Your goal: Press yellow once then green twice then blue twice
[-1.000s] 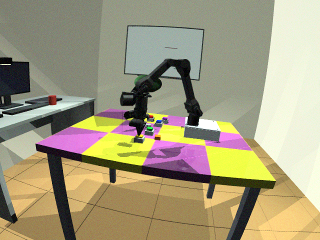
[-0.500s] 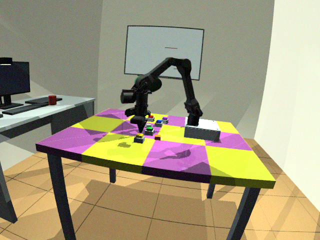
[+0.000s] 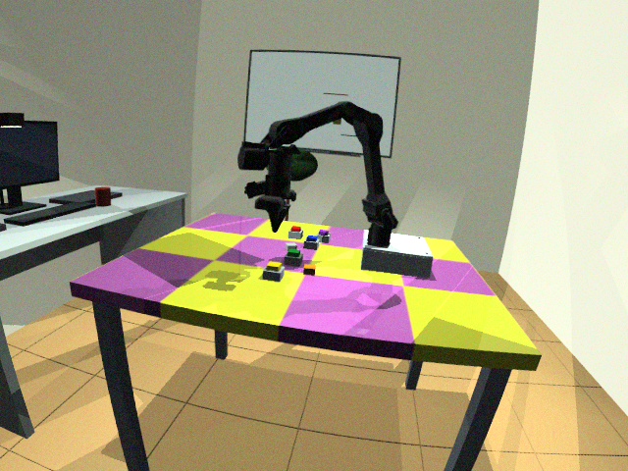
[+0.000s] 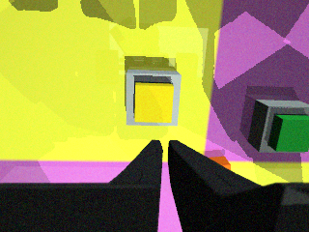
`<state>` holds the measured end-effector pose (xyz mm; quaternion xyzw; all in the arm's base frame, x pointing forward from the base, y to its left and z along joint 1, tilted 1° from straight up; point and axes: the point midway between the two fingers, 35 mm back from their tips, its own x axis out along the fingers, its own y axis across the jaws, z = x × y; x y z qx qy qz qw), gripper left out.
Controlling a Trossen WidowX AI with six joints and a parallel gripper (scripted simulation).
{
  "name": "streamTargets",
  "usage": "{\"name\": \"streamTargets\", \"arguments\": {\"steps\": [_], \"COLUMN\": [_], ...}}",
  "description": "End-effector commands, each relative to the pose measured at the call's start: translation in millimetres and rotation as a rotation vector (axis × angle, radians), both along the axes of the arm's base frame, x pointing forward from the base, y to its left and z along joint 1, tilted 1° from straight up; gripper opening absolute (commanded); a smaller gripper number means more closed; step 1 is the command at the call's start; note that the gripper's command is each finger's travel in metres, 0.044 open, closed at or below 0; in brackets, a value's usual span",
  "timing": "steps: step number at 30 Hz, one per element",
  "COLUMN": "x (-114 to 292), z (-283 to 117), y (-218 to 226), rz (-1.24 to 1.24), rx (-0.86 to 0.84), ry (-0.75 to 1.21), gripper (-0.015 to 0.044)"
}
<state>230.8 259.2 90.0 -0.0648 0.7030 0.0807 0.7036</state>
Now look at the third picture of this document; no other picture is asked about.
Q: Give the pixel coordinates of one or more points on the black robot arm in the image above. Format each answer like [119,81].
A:
[368,128]

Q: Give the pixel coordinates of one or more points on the blue button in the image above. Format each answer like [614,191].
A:
[311,242]

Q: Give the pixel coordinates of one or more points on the yellow button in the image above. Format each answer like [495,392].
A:
[273,272]

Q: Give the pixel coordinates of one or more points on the red button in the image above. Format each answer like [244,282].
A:
[295,232]

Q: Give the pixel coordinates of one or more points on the orange block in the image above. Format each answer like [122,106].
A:
[309,269]

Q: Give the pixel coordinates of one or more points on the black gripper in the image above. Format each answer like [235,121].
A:
[274,203]

